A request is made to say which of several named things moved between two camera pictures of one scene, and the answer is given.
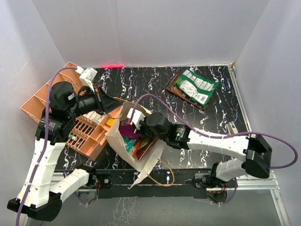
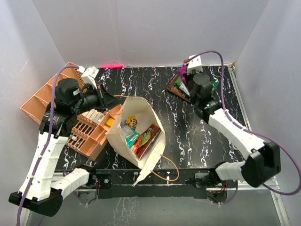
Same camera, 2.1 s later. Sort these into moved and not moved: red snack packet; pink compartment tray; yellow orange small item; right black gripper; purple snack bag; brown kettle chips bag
Moved: purple snack bag; right black gripper
Not moved: yellow orange small item; pink compartment tray; red snack packet; brown kettle chips bag
